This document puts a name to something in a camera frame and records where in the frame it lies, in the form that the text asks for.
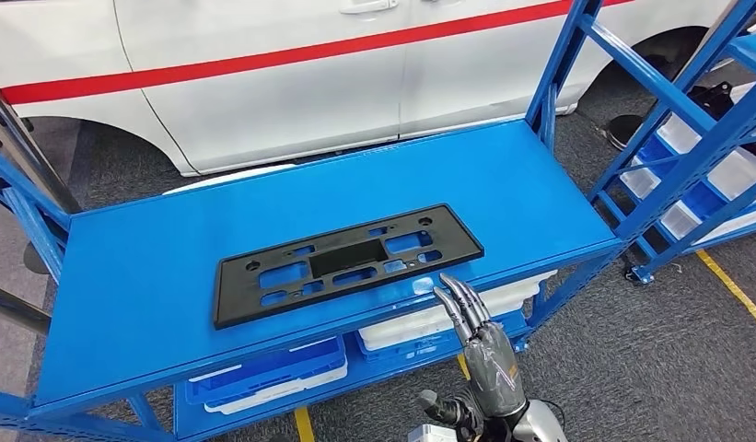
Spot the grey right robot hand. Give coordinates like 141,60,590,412
416,273,529,424

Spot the blue metal shelf rack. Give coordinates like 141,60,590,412
0,0,756,442

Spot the black plastic part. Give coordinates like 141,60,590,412
688,82,750,123

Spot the large blue plastic tray bin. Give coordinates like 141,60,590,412
355,329,471,364

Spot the small white parts bin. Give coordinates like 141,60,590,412
657,112,704,154
660,201,705,242
706,145,756,203
621,159,662,200

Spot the blue wheeled bin rack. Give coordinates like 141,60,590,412
587,0,756,288

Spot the small blue parts bin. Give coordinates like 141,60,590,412
636,136,678,178
682,181,729,221

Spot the stanchion with dark round base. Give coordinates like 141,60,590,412
606,0,748,151

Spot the white car with red stripe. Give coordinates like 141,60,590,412
0,0,733,178

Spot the black pole floor stand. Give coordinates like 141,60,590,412
22,242,51,277

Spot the black plastic license plate frame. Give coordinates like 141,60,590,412
213,203,485,331

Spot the chrome stanchion post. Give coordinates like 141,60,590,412
0,281,52,335

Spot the grey metal post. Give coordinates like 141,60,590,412
0,79,83,215

